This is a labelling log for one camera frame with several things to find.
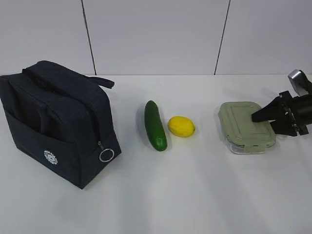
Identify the dark navy lunch bag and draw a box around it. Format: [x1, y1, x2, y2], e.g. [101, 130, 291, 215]
[0, 60, 121, 189]

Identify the yellow lemon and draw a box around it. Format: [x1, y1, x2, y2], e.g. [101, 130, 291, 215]
[168, 116, 196, 137]

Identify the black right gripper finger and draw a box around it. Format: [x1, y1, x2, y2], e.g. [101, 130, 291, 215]
[252, 97, 283, 122]
[270, 119, 296, 136]

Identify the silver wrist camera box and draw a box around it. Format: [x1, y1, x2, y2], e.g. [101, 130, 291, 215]
[288, 69, 312, 97]

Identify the green cucumber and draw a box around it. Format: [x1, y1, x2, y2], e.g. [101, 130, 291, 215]
[144, 100, 168, 152]

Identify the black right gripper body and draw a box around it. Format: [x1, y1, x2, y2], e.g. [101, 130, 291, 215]
[279, 91, 312, 136]

